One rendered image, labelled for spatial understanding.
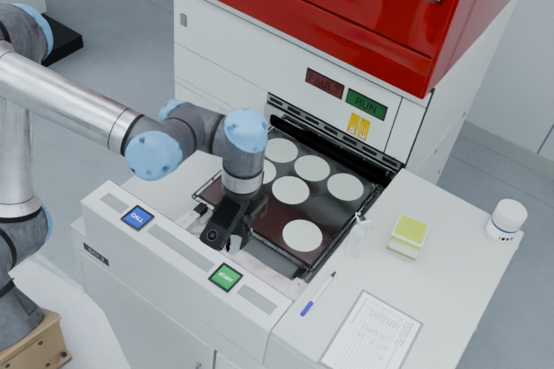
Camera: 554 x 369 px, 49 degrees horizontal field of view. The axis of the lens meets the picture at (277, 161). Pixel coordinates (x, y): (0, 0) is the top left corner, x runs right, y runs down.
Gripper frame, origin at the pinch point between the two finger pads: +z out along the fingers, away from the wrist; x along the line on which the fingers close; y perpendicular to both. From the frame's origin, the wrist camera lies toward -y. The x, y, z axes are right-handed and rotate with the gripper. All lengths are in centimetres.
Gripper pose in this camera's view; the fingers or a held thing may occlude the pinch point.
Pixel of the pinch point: (228, 251)
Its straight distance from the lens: 128.5
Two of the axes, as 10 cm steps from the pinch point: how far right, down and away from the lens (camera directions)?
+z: -1.1, 7.0, 7.0
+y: 5.6, -5.4, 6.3
